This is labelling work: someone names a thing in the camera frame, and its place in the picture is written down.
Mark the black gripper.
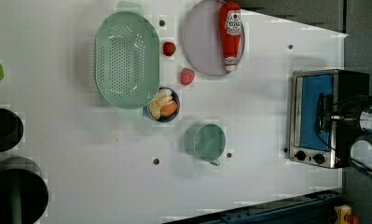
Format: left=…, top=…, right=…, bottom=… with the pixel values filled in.
left=323, top=95, right=369, bottom=149

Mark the stainless steel toaster oven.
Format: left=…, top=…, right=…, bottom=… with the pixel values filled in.
left=286, top=69, right=369, bottom=169

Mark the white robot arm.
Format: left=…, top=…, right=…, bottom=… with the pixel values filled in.
left=316, top=95, right=372, bottom=180

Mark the yellow orange tool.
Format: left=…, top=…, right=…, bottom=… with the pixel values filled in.
left=334, top=204, right=360, bottom=224

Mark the green mug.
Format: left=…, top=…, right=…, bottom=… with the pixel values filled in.
left=183, top=122, right=227, bottom=166

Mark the red ketchup bottle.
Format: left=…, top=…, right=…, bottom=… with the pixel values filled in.
left=219, top=1, right=242, bottom=72

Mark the lilac round plate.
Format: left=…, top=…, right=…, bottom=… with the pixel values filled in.
left=183, top=0, right=245, bottom=76

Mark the light red strawberry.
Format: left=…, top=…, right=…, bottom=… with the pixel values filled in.
left=180, top=68, right=195, bottom=86

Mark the dark bowl with fruit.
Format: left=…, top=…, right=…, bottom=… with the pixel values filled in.
left=144, top=87, right=180, bottom=122

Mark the dark red strawberry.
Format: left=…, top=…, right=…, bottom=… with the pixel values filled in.
left=162, top=42, right=176, bottom=57

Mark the green perforated colander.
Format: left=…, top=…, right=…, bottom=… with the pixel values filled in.
left=94, top=11, right=159, bottom=109

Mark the black round base with post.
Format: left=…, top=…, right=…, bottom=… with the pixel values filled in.
left=0, top=157, right=48, bottom=224

